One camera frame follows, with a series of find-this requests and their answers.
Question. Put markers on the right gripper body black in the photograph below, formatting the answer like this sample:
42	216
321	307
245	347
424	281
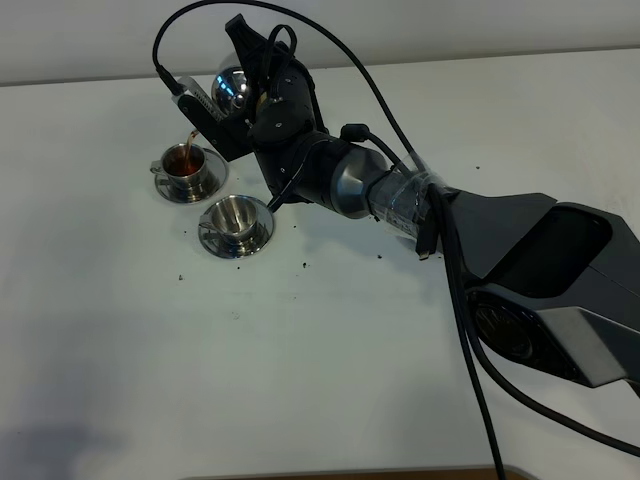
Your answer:
251	48

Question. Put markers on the steel teacup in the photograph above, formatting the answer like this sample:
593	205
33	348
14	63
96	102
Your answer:
234	219
183	166

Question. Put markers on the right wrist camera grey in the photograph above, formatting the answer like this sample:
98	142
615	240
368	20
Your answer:
193	99

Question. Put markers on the far steel teacup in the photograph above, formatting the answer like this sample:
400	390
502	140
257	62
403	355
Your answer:
183	166

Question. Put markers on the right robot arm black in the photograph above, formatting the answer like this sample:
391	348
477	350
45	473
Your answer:
549	285

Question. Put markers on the stainless steel teapot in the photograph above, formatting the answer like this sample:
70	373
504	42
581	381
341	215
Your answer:
230	90

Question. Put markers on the far steel saucer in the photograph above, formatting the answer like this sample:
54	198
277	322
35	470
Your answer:
197	188

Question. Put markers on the near steel teacup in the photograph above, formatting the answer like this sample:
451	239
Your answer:
234	219

